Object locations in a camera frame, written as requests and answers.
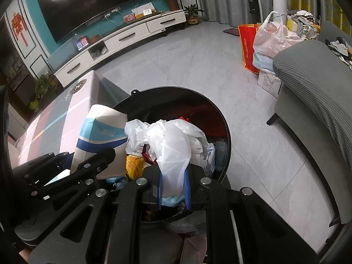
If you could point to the black round trash bin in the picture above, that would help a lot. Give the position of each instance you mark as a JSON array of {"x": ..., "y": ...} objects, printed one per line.
[{"x": 169, "y": 103}]

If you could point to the potted plant by cabinet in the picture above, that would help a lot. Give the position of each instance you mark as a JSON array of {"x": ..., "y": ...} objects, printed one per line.
[{"x": 192, "y": 12}]

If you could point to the red orange shopping bag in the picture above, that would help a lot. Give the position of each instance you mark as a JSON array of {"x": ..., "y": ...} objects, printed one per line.
[{"x": 247, "y": 33}]

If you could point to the red snack wrapper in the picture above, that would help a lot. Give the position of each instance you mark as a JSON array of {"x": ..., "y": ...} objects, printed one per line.
[{"x": 146, "y": 156}]

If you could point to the white tv cabinet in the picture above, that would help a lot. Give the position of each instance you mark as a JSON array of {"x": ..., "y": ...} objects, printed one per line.
[{"x": 137, "y": 31}]

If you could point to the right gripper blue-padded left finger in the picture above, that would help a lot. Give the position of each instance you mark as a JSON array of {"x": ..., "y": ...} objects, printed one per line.
[{"x": 105, "y": 227}]

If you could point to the dark planter with plants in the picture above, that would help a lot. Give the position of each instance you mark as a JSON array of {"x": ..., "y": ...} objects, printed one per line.
[{"x": 46, "y": 87}]

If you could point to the pink white plastic bag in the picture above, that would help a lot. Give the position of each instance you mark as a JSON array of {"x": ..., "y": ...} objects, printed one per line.
[{"x": 271, "y": 38}]

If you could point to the black upright vacuum cleaner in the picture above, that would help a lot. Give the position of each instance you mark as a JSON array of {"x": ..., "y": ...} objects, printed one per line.
[{"x": 255, "y": 11}]

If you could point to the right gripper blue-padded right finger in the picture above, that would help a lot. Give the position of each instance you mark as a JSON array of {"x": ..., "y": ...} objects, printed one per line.
[{"x": 240, "y": 226}]

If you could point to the grey sofa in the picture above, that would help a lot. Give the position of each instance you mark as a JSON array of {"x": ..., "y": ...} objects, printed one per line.
[{"x": 315, "y": 103}]

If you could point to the plaid table cloth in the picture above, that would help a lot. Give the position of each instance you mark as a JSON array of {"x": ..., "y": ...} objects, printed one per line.
[{"x": 56, "y": 129}]

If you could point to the white paper roll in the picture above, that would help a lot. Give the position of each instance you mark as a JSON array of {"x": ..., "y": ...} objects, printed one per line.
[{"x": 281, "y": 6}]

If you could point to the yellow chips bag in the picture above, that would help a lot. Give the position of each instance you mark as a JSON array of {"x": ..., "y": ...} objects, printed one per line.
[{"x": 135, "y": 166}]

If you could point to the red chinese knot decoration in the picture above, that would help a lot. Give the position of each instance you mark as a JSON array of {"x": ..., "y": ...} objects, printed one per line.
[{"x": 18, "y": 25}]

